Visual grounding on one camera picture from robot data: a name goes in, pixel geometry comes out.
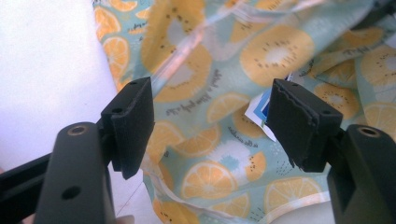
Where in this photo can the fruit print tote bag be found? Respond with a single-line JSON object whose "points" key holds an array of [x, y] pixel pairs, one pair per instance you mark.
{"points": [[236, 77]]}

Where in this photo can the white table mat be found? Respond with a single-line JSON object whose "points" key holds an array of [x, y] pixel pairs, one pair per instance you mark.
{"points": [[46, 62]]}

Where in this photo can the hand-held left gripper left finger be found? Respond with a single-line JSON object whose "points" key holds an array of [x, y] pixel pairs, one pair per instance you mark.
{"points": [[132, 124]]}

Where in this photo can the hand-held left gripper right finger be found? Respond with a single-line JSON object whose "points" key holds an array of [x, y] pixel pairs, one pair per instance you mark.
{"points": [[299, 124]]}

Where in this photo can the blue and white toothpaste tube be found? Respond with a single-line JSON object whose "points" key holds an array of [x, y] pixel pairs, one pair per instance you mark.
{"points": [[257, 112]]}

